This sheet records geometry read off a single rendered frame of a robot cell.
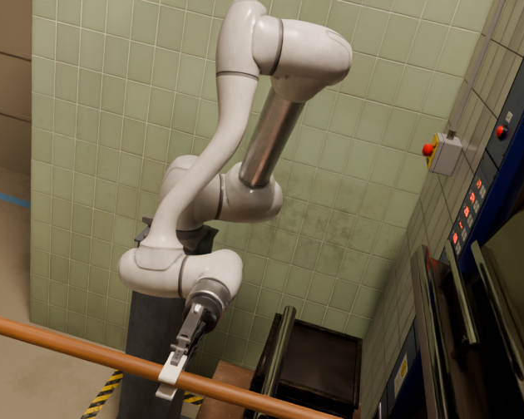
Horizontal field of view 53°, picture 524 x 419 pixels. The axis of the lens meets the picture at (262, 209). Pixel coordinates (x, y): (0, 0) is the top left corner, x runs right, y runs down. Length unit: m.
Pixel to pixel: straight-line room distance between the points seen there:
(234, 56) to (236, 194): 0.55
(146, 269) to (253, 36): 0.58
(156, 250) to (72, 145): 1.20
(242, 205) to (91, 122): 0.87
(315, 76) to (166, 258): 0.55
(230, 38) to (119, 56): 0.98
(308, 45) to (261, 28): 0.11
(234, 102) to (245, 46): 0.12
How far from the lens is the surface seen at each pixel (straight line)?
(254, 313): 2.39
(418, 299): 0.99
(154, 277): 1.22
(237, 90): 1.20
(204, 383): 0.97
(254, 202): 1.63
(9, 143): 4.43
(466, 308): 0.91
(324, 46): 1.26
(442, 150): 1.64
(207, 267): 1.19
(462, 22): 1.93
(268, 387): 1.04
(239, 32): 1.22
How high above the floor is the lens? 1.90
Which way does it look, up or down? 26 degrees down
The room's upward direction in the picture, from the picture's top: 13 degrees clockwise
